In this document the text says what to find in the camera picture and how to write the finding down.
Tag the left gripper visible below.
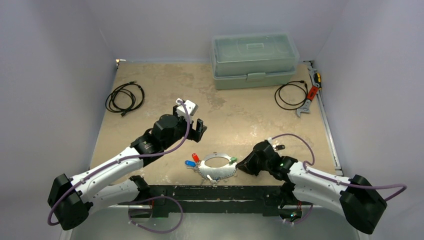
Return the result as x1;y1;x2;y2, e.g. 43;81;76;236
162;106;206;150

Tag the key with green tag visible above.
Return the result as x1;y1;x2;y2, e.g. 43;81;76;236
229;157;238;165

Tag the black key fob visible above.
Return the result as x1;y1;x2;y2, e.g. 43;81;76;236
272;144;286;151

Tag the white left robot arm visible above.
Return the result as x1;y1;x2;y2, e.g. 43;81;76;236
47;114;207;231

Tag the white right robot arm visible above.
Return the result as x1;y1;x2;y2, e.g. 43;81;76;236
230;138;388;235

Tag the green plastic toolbox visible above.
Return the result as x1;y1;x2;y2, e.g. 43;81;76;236
210;32;300;90

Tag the yellow black tool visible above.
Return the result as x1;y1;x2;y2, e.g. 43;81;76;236
307;62;322;90

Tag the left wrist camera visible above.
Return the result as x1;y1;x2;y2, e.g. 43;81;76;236
175;98;199;120

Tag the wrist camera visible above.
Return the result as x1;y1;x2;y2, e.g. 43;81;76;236
266;137;279;151
175;98;199;120

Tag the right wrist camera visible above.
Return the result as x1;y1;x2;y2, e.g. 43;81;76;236
266;137;279;151

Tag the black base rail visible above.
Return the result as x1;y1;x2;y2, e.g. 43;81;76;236
117;184;314;220

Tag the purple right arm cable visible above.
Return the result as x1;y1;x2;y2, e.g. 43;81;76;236
269;133;408;226

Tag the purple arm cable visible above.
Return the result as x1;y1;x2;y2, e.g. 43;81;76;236
269;133;408;226
47;98;192;234

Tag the black coiled cable left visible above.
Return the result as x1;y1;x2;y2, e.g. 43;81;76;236
105;81;146;117

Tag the black coiled cable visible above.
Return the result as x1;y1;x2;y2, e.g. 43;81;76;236
274;80;310;111
105;81;146;117

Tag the black coiled cable right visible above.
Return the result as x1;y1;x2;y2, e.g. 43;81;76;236
274;80;310;111

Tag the red handled adjustable wrench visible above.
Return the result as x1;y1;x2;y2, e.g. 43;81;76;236
296;85;320;118

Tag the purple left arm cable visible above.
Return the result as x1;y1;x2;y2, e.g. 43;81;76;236
47;98;192;234

